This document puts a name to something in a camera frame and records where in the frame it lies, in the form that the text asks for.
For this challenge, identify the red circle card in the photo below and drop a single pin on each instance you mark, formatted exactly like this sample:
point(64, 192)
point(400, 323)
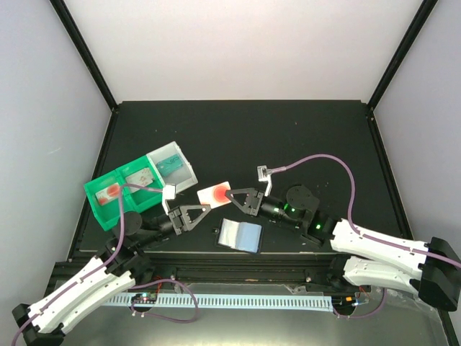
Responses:
point(108, 194)

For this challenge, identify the teal VIP card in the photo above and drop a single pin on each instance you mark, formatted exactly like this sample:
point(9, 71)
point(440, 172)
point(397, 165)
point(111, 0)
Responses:
point(169, 165)

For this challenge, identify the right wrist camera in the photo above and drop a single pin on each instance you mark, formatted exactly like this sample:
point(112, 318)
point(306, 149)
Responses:
point(265, 176)

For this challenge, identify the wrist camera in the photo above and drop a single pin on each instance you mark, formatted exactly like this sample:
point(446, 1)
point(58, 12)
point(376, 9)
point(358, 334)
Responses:
point(168, 193)
point(265, 176)

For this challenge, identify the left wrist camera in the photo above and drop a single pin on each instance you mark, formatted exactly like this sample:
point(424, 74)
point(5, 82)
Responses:
point(168, 193)

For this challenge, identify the right black frame post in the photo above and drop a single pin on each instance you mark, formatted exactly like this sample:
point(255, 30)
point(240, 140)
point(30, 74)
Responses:
point(417, 23)

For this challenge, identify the green divided bin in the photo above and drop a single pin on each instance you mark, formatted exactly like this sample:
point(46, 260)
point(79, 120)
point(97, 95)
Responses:
point(134, 197)

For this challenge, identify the black frame post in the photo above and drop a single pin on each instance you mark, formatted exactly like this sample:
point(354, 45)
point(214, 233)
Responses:
point(417, 23)
point(79, 43)

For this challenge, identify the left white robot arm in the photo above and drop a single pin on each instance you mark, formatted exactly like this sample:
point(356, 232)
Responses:
point(121, 265)

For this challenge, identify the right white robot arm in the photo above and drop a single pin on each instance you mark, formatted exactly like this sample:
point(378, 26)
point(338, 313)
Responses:
point(428, 270)

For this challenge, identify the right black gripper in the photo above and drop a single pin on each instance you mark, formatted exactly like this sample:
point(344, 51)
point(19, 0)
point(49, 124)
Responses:
point(253, 204)

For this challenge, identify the small circuit board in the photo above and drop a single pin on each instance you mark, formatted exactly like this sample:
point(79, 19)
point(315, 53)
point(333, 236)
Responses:
point(144, 298)

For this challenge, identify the left black frame post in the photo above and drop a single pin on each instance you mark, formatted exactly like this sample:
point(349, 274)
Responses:
point(79, 43)

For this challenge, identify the white slotted cable duct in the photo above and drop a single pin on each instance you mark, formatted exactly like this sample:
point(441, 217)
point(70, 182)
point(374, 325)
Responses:
point(229, 301)

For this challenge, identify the black aluminium rail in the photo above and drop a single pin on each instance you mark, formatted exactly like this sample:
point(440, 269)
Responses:
point(233, 267)

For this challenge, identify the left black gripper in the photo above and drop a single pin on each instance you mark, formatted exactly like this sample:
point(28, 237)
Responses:
point(180, 218)

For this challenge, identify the clear white bin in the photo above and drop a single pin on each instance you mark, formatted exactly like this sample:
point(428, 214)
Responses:
point(183, 178)

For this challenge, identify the white floral card in bin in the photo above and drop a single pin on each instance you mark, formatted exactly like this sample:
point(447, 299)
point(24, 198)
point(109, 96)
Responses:
point(143, 177)

